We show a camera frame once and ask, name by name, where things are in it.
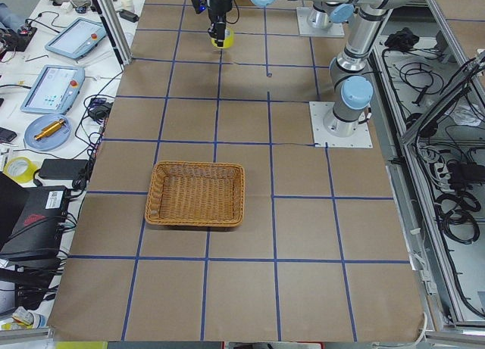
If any aluminium frame post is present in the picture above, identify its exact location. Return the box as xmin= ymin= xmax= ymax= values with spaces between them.
xmin=91 ymin=0 xmax=133 ymax=66

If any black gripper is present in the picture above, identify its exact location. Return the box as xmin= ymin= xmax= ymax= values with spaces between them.
xmin=208 ymin=17 xmax=227 ymax=48

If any brown wicker basket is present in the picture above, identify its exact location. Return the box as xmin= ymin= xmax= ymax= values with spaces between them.
xmin=145 ymin=161 xmax=246 ymax=228

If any upper teach pendant tablet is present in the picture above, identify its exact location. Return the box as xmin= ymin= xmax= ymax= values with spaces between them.
xmin=45 ymin=17 xmax=107 ymax=60

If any black power adapter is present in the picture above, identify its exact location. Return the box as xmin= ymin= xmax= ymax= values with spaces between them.
xmin=38 ymin=159 xmax=88 ymax=180

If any lower teach pendant tablet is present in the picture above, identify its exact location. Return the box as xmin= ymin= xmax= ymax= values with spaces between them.
xmin=20 ymin=65 xmax=85 ymax=114

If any black cloth bundle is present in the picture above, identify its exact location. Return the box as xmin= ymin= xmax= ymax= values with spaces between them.
xmin=384 ymin=27 xmax=420 ymax=52

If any teach pendant tablet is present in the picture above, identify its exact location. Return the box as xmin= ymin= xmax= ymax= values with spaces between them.
xmin=20 ymin=65 xmax=85 ymax=114
xmin=45 ymin=17 xmax=107 ymax=60

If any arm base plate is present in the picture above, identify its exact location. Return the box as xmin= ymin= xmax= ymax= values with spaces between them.
xmin=296 ymin=7 xmax=345 ymax=39
xmin=309 ymin=101 xmax=373 ymax=148

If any brass cylinder tool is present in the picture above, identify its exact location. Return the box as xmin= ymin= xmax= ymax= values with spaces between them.
xmin=34 ymin=119 xmax=66 ymax=141

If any white paper cup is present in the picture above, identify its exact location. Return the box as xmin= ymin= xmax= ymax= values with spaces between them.
xmin=119 ymin=0 xmax=135 ymax=12

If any blue plate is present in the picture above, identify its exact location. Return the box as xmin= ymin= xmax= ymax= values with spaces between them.
xmin=23 ymin=114 xmax=72 ymax=151

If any spare yellow tape roll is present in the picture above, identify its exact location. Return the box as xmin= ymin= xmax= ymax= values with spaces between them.
xmin=3 ymin=157 xmax=38 ymax=184

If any black computer box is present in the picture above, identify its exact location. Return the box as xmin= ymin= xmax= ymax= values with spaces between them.
xmin=1 ymin=174 xmax=69 ymax=262

